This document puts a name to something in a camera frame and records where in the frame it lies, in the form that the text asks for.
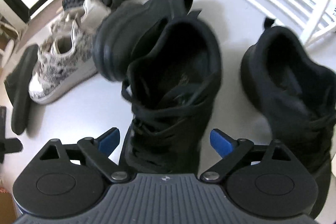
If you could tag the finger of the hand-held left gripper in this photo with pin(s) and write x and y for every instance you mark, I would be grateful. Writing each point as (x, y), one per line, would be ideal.
(11, 145)

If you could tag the plain white sneaker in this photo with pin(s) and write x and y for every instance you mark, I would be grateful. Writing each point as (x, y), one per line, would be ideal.
(97, 10)

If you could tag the black lace-up sneaker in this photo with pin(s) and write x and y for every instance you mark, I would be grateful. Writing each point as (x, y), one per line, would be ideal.
(183, 98)
(288, 87)

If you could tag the white patterned sneaker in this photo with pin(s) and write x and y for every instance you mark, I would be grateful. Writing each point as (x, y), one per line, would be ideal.
(60, 74)

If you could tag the open cardboard box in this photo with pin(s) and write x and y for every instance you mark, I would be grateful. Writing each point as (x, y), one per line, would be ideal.
(5, 205)

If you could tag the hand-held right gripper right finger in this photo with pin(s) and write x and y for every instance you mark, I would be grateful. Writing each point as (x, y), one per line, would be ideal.
(220, 142)

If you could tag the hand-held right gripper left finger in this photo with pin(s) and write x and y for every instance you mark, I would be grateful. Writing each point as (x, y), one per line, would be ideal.
(109, 138)

